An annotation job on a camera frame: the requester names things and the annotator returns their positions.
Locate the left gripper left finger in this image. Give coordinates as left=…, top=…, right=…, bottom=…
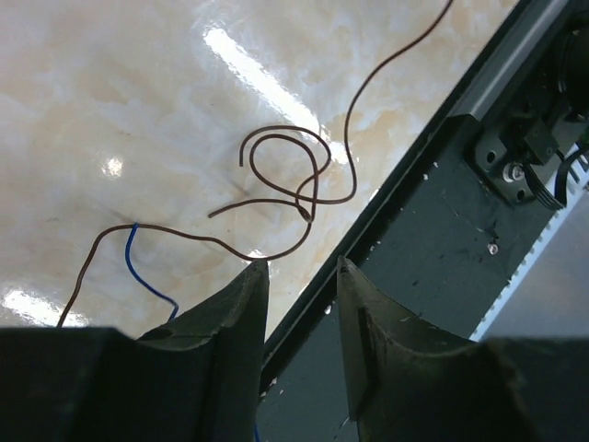
left=1, top=261, right=269, bottom=441

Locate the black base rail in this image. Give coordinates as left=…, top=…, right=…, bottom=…
left=255, top=1, right=588, bottom=441

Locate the brown wire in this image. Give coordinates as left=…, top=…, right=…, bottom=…
left=57, top=0, right=455, bottom=328

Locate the blue wire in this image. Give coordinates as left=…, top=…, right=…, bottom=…
left=125, top=223, right=179, bottom=321

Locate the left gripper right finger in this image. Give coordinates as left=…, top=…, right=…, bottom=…
left=337, top=258, right=588, bottom=441

